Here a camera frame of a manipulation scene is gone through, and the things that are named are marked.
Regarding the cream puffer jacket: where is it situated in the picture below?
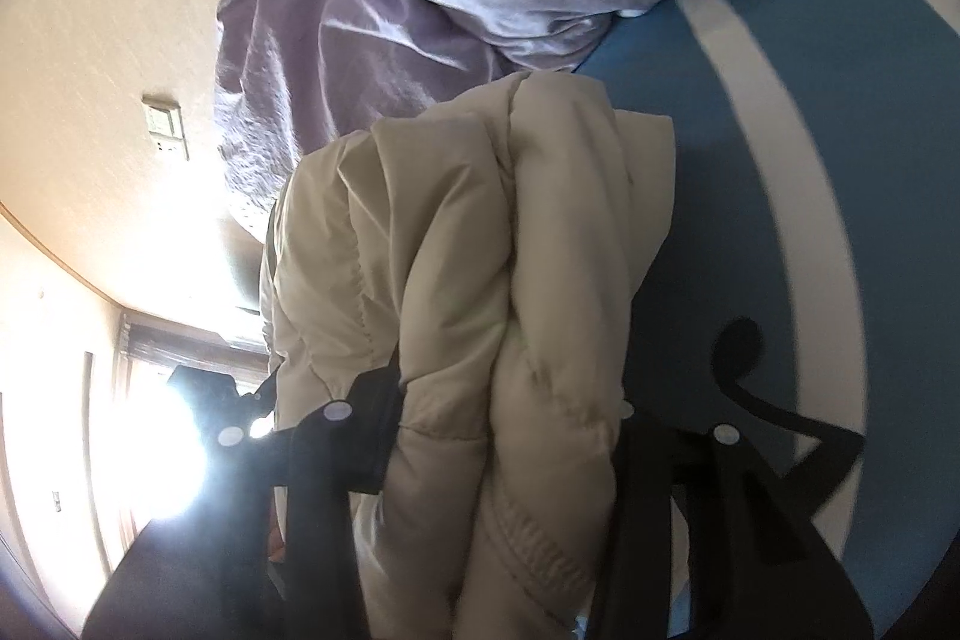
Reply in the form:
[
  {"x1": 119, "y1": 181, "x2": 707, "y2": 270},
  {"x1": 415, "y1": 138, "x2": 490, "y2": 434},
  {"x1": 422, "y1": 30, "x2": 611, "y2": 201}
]
[{"x1": 260, "y1": 73, "x2": 675, "y2": 638}]

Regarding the blue white striped bed sheet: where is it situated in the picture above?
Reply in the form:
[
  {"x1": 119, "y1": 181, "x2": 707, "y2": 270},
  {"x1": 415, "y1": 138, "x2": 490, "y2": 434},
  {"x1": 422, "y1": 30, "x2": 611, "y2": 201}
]
[{"x1": 584, "y1": 0, "x2": 958, "y2": 630}]

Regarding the large lilac pillow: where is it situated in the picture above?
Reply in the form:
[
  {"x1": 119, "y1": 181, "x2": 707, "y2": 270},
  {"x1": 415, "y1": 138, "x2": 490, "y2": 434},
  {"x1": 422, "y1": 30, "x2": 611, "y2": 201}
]
[{"x1": 213, "y1": 0, "x2": 512, "y2": 239}]

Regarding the white wall switch plate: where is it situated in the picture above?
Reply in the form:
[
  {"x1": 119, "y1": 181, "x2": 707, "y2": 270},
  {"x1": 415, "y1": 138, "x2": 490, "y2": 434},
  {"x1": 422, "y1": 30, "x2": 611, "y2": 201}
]
[{"x1": 142, "y1": 94, "x2": 189, "y2": 161}]

